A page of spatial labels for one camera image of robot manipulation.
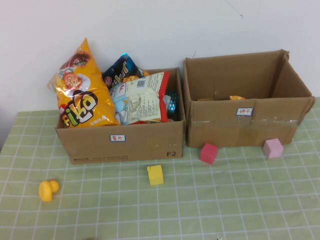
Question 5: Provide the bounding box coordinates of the red foam cube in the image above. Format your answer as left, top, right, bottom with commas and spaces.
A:
199, 142, 219, 166

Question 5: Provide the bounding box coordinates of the white and red snack bag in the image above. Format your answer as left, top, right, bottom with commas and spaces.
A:
109, 71, 171, 125

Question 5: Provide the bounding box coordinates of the dark blue snack bag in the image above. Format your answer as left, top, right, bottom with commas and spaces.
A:
101, 52, 145, 88

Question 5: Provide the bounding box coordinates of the teal polka dot package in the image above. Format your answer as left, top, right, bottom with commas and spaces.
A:
163, 89, 180, 120

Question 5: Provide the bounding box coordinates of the cardboard box with F2 print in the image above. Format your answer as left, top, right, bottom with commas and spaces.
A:
55, 66, 186, 165

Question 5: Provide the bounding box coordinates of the yellow foam cube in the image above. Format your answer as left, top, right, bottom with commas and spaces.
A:
146, 164, 165, 187

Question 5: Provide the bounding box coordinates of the taped cardboard box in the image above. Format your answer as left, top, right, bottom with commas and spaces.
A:
182, 49, 316, 149

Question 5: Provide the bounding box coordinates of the large orange Fiko chip bag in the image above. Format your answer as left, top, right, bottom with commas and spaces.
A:
46, 37, 121, 129

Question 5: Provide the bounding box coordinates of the green checked tablecloth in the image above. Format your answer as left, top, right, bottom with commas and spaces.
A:
0, 96, 320, 240

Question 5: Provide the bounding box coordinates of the clear packing tape strip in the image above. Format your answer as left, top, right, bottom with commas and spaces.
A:
191, 117, 305, 129

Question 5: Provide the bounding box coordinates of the pink foam cube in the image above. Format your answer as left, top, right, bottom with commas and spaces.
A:
262, 138, 284, 159

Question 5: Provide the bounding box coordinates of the yellow rubber duck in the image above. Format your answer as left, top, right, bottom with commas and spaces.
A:
38, 178, 60, 203

